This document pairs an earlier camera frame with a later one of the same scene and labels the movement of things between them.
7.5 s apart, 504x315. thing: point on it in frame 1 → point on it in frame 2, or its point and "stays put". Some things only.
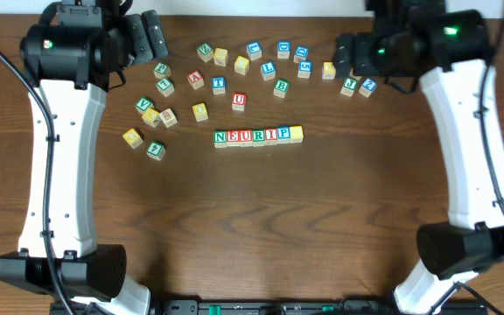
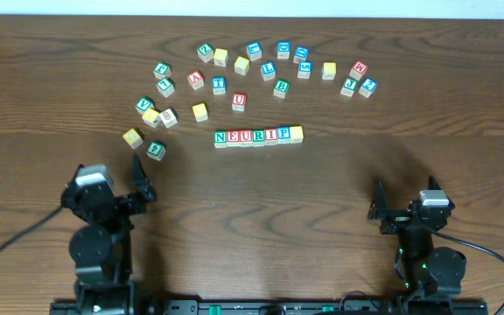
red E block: [234, 137] stays put
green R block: [258, 137] stays put
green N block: [220, 139] stays put
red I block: [271, 136] stays put
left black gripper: [136, 39] → [125, 205]
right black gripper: [346, 54] → [400, 219]
